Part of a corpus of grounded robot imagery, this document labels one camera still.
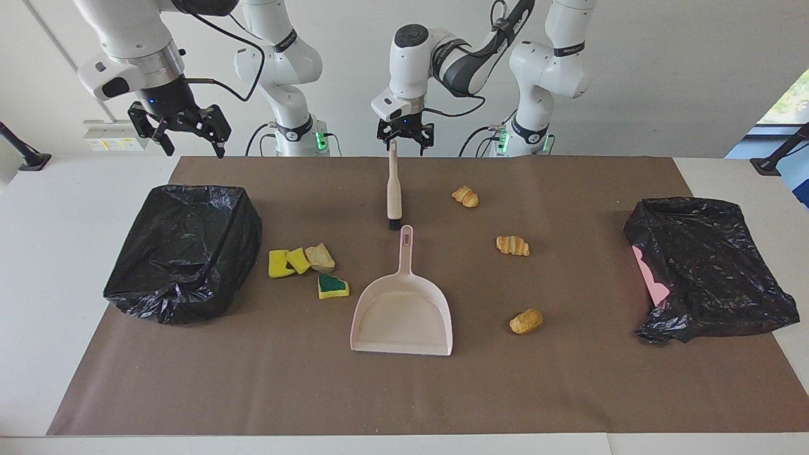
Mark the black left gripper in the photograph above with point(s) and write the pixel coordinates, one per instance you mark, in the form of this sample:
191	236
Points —
404	128

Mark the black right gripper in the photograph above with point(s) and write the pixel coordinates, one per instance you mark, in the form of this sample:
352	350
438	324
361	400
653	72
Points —
165	101

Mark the beige hand brush black bristles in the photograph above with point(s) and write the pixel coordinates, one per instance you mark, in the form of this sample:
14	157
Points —
394	183

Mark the golden croissant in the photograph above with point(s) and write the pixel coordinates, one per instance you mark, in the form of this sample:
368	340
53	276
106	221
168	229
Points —
512	246
466	197

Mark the beige sponge chunk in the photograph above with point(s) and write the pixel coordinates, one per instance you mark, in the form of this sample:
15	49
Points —
321	256

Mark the small yellow sponge piece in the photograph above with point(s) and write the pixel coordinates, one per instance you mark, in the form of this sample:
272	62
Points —
299	260

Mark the green and yellow sponge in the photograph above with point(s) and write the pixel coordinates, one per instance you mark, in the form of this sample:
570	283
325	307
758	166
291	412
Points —
332	287

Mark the large yellow sponge piece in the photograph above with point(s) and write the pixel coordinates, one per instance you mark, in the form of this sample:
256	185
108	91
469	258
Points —
278	265

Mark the pale pink plastic dustpan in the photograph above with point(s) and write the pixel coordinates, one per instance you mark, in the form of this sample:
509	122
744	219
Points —
401	316

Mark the brown oval bread roll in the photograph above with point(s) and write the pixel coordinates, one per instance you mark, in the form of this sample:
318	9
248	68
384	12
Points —
526	321

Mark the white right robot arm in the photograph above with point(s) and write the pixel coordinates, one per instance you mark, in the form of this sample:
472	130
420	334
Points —
278	60

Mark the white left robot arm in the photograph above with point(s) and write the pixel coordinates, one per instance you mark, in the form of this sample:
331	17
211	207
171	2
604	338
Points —
411	63

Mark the black bag lined box bin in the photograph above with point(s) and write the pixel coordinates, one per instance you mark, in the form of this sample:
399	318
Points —
183	253

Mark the pink plastic bin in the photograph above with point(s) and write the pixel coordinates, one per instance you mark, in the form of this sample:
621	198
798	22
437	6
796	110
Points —
651	278

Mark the crumpled black trash bag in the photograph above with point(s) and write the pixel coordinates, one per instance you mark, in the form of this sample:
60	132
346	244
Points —
714	265

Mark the brown paper table mat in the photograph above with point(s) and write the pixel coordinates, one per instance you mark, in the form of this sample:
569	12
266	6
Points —
569	379

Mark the window with greenery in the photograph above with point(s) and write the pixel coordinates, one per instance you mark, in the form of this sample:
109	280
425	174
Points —
793	104

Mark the white wall socket box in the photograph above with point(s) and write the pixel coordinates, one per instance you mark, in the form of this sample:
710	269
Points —
117	134

